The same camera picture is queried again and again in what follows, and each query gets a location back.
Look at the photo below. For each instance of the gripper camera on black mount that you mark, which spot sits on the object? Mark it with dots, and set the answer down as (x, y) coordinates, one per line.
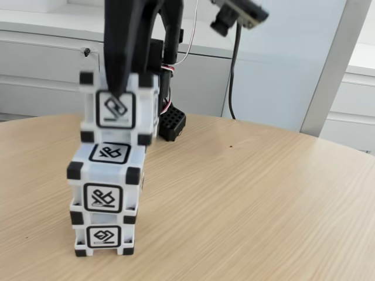
(240, 13)

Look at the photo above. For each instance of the white drawer cabinet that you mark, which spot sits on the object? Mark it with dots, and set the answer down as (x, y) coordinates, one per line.
(44, 73)

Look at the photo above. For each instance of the white cube, diamond symbol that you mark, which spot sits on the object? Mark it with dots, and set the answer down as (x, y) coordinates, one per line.
(102, 237)

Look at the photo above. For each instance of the white low cabinet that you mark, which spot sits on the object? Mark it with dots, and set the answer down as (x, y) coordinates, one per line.
(354, 111)

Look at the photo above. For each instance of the grey metal pillar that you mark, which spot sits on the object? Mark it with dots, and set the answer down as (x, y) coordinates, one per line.
(331, 64)

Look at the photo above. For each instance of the black cabinet key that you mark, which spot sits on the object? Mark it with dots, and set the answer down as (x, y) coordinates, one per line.
(87, 52)

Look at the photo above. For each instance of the white cube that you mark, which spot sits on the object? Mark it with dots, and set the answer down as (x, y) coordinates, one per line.
(117, 117)
(102, 237)
(102, 175)

